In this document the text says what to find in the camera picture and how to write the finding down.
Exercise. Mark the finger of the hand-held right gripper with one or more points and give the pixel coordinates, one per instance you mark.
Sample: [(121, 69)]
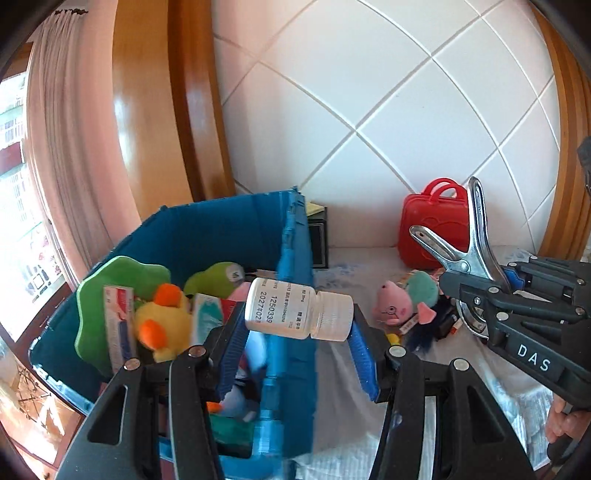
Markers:
[(549, 281), (480, 304)]

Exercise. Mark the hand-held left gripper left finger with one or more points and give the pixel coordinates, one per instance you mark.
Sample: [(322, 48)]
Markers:
[(233, 350)]

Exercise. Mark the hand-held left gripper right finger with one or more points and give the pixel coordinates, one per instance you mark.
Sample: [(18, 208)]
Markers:
[(362, 364)]

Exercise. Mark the silver metal spring clamp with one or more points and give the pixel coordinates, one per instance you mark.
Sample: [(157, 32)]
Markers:
[(480, 249)]

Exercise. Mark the white pill bottle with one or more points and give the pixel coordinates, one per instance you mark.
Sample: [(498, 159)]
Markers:
[(286, 309)]

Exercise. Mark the blue plastic storage crate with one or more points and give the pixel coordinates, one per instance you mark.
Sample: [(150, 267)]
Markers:
[(194, 240)]

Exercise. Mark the green lily pad plush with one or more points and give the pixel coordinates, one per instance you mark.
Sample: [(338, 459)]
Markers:
[(92, 314)]

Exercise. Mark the person's right hand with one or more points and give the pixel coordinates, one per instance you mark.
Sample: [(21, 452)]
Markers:
[(568, 422)]

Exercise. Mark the teal white box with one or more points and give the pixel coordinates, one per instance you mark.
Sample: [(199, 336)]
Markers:
[(207, 314)]

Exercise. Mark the blue floral bed sheet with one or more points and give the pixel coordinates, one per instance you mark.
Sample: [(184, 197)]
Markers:
[(344, 424)]

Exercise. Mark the dark blue furry toy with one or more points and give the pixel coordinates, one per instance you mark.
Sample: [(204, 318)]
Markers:
[(425, 337)]

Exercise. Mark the pink pig plush teal dress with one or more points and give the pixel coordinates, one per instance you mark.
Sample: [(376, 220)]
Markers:
[(392, 304)]

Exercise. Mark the green plush toy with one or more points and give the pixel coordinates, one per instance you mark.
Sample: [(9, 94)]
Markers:
[(207, 279)]

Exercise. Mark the yellow duck plush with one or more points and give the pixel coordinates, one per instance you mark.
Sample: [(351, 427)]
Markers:
[(161, 323)]

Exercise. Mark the red toy suitcase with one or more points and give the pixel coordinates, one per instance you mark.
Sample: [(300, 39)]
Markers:
[(425, 235)]

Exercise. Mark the red white toothpaste box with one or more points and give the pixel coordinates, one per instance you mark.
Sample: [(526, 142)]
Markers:
[(117, 332)]

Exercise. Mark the black box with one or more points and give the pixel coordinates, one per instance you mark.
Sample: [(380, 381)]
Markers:
[(318, 240)]

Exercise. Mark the yellow note pad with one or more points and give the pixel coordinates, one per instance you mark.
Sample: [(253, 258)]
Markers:
[(315, 209)]

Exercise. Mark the white padded headboard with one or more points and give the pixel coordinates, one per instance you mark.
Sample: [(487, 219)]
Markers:
[(392, 115)]

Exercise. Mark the window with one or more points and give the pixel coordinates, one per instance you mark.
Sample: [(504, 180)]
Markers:
[(23, 207)]

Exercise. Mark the pink curtain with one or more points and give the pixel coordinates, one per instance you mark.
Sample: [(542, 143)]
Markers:
[(78, 138)]

